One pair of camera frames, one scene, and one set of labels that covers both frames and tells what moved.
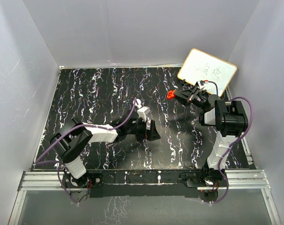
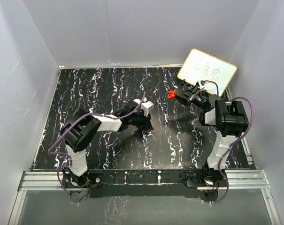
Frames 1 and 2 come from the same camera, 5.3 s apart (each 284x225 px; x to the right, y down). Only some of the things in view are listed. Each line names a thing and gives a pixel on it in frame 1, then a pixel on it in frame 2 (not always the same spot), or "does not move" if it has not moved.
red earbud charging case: x=171 y=94 does not move
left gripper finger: x=141 y=136 to x=143 y=129
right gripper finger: x=187 y=93 does not move
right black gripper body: x=200 y=100 does not move
